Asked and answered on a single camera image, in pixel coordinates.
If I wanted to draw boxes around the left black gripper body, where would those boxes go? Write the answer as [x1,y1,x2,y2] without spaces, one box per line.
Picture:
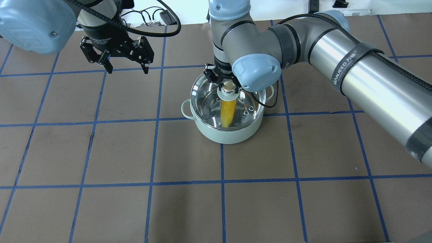
[80,23,154,64]

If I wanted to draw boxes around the pale green cooking pot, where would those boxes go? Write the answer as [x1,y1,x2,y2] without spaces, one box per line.
[181,79,276,144]

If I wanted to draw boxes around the glass pot lid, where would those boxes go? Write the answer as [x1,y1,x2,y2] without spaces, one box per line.
[190,74,268,131]

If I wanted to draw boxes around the yellow corn cob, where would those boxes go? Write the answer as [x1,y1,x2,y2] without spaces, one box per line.
[220,100,237,128]

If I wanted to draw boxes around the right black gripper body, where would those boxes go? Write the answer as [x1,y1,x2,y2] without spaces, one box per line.
[203,57,239,87]

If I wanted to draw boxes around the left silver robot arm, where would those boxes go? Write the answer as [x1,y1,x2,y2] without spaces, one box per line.
[0,0,154,74]

